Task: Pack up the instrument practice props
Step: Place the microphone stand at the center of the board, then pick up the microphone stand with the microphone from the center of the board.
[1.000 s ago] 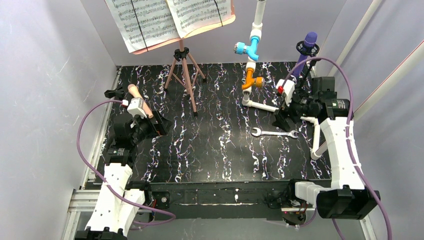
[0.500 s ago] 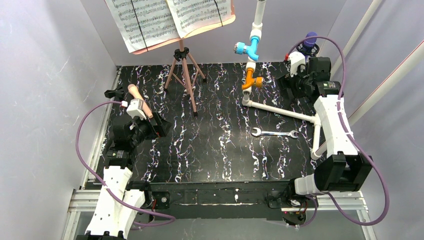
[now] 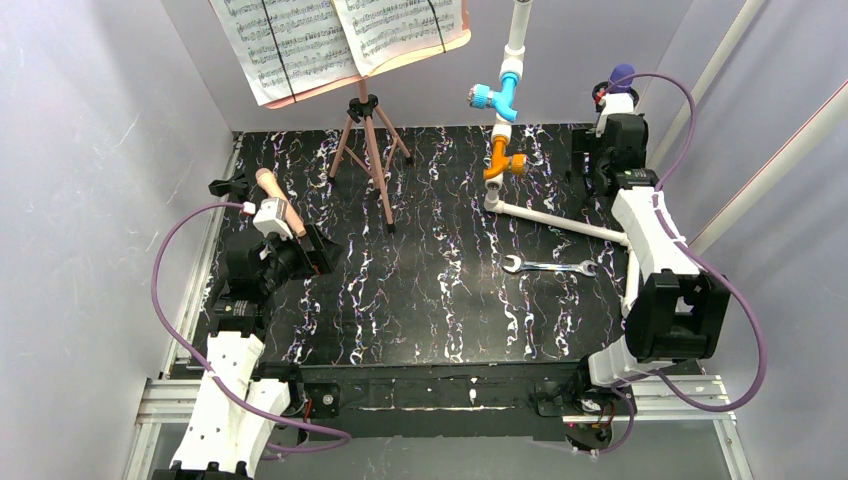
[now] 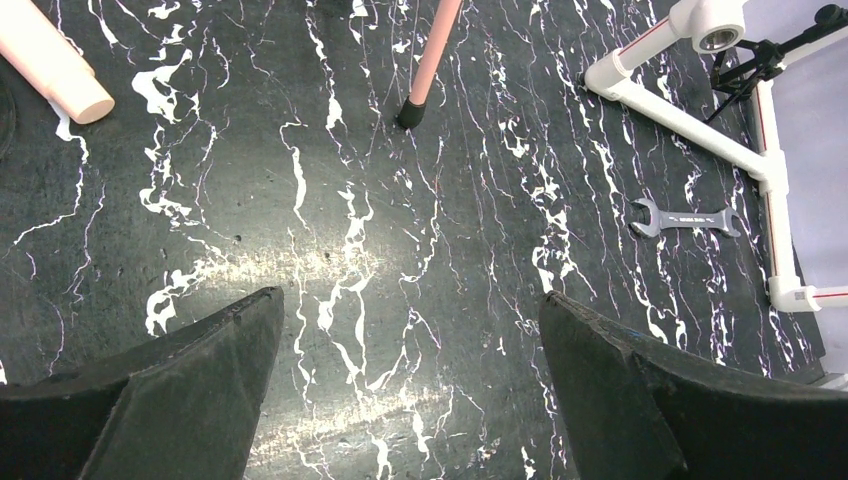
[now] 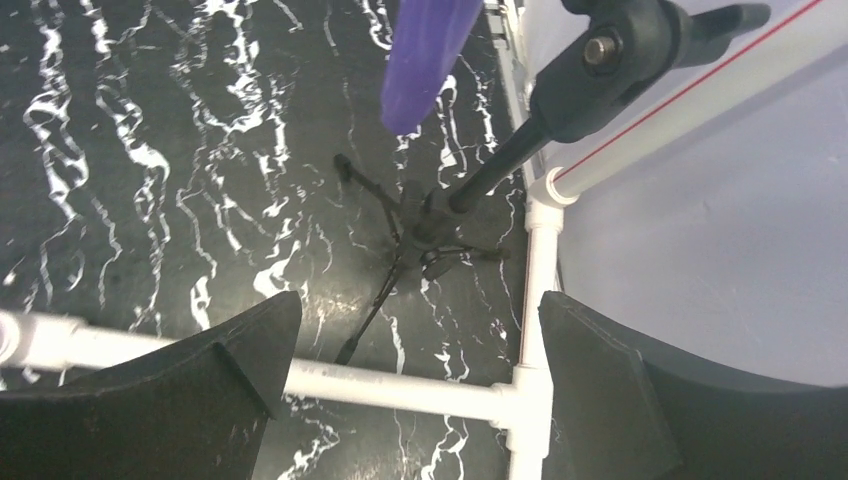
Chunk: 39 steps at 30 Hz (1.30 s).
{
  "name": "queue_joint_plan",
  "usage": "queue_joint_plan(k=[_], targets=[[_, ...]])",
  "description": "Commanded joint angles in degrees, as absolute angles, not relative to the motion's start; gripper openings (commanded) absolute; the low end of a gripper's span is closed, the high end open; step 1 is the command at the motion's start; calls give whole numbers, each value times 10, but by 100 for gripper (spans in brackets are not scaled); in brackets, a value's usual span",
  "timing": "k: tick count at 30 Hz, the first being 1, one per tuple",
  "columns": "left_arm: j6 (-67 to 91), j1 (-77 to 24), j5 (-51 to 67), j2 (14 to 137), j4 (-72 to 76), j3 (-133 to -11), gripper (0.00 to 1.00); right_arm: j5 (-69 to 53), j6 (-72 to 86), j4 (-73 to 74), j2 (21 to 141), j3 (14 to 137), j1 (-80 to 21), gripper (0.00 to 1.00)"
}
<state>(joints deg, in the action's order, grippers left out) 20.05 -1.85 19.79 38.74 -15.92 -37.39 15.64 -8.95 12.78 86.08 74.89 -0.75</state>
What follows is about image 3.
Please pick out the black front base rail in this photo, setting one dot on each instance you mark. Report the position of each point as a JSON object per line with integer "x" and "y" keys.
{"x": 542, "y": 401}

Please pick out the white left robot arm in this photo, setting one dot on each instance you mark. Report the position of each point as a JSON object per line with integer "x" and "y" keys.
{"x": 235, "y": 410}

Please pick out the black round-base mic stand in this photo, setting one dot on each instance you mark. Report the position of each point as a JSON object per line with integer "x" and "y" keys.
{"x": 236, "y": 188}

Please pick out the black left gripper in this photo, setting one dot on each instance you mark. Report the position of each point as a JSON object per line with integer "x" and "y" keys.
{"x": 317, "y": 250}

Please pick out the purple microphone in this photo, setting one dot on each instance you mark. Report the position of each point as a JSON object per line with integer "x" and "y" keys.
{"x": 619, "y": 78}

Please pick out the orange pipe valve fitting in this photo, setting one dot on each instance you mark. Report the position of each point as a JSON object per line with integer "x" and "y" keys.
{"x": 501, "y": 161}

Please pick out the white PVC pipe frame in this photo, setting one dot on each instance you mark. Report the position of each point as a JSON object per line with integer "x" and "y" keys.
{"x": 513, "y": 61}

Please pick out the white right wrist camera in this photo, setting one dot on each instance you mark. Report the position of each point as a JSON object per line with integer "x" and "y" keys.
{"x": 610, "y": 104}

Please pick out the silver open-end wrench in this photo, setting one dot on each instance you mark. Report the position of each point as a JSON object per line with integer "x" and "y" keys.
{"x": 513, "y": 264}

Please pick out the black tripod mic stand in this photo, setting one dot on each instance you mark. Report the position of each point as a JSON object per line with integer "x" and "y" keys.
{"x": 598, "y": 92}

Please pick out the sheet music book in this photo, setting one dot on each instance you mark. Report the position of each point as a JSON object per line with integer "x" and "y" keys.
{"x": 290, "y": 50}

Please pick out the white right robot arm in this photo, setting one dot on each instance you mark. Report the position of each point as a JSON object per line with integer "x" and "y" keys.
{"x": 677, "y": 309}

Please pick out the white wall pipe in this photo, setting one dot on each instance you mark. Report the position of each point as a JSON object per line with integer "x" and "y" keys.
{"x": 703, "y": 43}

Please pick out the pink tripod music stand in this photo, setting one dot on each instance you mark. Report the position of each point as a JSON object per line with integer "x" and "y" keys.
{"x": 361, "y": 110}

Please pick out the pink microphone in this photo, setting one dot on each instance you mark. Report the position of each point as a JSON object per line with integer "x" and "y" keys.
{"x": 267, "y": 181}

